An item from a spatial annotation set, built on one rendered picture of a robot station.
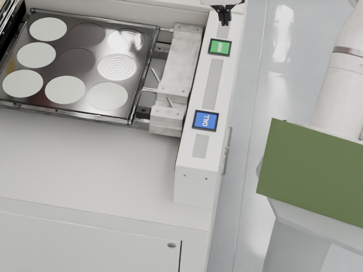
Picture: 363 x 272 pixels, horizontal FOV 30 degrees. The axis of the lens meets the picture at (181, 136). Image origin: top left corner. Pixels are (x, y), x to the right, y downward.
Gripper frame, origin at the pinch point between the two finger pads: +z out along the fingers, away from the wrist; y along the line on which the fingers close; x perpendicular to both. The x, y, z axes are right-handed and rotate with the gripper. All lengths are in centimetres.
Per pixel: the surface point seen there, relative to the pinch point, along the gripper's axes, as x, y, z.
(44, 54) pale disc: -5.3, -47.7, 6.6
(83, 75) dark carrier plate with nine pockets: -11.1, -36.0, 9.1
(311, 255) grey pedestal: -33, 21, 53
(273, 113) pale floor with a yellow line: 74, 0, 109
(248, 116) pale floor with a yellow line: 71, -10, 106
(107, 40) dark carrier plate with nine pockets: 3.8, -33.4, 9.7
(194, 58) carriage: 3.9, -10.5, 16.5
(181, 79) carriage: -4.9, -12.7, 16.0
